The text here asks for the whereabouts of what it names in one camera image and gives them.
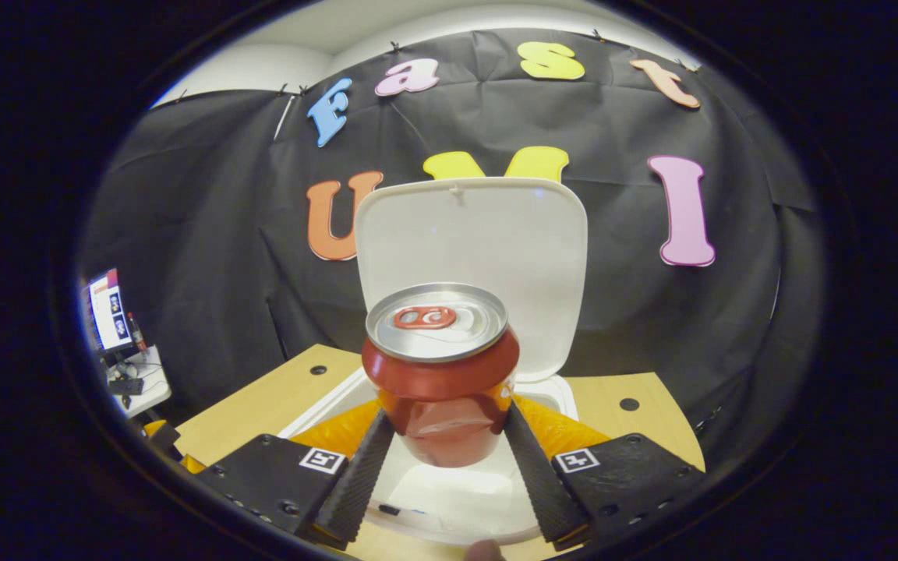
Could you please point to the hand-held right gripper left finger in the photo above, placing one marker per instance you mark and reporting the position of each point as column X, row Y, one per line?
column 359, row 483

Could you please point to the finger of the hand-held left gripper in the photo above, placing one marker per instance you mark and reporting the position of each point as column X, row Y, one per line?
column 164, row 438

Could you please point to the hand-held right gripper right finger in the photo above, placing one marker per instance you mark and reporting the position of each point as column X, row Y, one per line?
column 535, row 483

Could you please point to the red pop can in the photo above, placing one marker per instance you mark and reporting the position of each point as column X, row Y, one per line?
column 441, row 374

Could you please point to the white desktop garbage bin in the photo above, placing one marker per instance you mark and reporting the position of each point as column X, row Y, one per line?
column 496, row 249

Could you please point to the wooden desktop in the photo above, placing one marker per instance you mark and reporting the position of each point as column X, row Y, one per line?
column 262, row 405

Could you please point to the white side desk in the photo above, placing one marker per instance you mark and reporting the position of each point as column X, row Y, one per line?
column 149, row 382

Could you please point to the small black device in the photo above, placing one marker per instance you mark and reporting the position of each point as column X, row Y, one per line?
column 126, row 386

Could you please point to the dark red bottle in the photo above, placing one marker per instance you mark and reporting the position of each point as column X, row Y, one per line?
column 137, row 333

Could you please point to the computer monitor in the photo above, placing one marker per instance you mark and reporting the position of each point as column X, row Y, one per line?
column 108, row 312

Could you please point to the black backdrop cloth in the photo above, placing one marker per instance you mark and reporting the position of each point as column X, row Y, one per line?
column 207, row 234

